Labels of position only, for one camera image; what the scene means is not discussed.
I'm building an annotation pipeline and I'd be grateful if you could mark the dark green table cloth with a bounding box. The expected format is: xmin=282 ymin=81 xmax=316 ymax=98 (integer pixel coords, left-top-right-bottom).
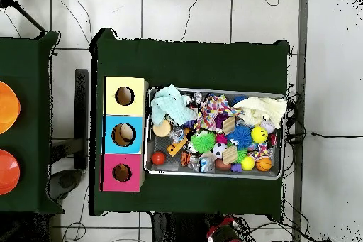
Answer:
xmin=0 ymin=31 xmax=61 ymax=214
xmin=89 ymin=28 xmax=291 ymax=220

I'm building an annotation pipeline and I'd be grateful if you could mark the red ball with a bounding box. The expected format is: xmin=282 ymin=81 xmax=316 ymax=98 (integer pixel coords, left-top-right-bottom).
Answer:
xmin=151 ymin=150 xmax=167 ymax=166

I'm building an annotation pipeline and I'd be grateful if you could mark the colourful polka dot cloth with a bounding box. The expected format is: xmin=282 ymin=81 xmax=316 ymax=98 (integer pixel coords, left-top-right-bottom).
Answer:
xmin=195 ymin=94 xmax=240 ymax=134

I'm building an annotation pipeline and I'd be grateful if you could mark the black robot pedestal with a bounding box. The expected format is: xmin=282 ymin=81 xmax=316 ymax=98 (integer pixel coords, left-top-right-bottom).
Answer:
xmin=150 ymin=212 xmax=208 ymax=242

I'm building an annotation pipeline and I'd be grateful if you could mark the mint green cloth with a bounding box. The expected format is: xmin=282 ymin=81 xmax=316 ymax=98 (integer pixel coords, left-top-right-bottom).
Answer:
xmin=150 ymin=84 xmax=199 ymax=127

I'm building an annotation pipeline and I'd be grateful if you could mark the green furry monster toy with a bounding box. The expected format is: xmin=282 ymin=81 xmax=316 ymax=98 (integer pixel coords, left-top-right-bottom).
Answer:
xmin=191 ymin=131 xmax=217 ymax=154

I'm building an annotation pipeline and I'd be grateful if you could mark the orange striped tiger plush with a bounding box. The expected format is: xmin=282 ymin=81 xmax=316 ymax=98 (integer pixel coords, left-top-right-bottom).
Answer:
xmin=180 ymin=150 xmax=191 ymax=167

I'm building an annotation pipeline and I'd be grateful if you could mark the wooden box with three holes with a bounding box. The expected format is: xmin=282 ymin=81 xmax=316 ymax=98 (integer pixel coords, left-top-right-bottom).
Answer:
xmin=101 ymin=76 xmax=150 ymax=193

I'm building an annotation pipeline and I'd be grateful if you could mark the orange flat plastic toy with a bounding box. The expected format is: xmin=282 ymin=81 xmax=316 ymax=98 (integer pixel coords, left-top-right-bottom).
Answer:
xmin=167 ymin=136 xmax=190 ymax=158

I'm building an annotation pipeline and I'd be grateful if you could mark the orange bowl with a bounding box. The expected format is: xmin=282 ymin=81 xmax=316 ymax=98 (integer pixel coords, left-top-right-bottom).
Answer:
xmin=0 ymin=148 xmax=21 ymax=197
xmin=0 ymin=80 xmax=21 ymax=136

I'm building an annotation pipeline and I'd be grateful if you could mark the black cable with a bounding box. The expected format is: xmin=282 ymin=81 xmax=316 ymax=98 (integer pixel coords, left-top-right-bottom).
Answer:
xmin=181 ymin=0 xmax=206 ymax=42
xmin=286 ymin=130 xmax=363 ymax=141

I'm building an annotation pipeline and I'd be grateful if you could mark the blue spiky ball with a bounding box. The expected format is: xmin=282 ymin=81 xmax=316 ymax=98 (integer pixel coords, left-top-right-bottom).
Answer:
xmin=228 ymin=125 xmax=255 ymax=151

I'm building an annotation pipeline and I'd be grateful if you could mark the toy hamburger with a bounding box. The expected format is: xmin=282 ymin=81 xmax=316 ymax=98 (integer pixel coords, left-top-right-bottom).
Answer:
xmin=152 ymin=119 xmax=172 ymax=138

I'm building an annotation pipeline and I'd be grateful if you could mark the black stand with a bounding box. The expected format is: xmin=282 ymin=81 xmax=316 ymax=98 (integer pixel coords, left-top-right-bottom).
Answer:
xmin=73 ymin=68 xmax=91 ymax=170

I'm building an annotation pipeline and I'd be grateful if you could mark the orange toy basketball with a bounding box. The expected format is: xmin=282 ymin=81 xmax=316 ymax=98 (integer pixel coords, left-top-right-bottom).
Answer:
xmin=255 ymin=157 xmax=273 ymax=173

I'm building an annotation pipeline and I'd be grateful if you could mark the shallow clear mesh bin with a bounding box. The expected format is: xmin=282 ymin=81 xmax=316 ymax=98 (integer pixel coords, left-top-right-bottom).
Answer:
xmin=144 ymin=87 xmax=286 ymax=181

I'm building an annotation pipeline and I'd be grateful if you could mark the cream yellow cloth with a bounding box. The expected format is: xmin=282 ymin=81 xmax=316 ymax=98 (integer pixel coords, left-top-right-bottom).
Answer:
xmin=235 ymin=97 xmax=289 ymax=130

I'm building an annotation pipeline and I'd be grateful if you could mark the large yellow ball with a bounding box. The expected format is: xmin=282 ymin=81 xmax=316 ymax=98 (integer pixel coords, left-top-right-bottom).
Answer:
xmin=251 ymin=125 xmax=269 ymax=145

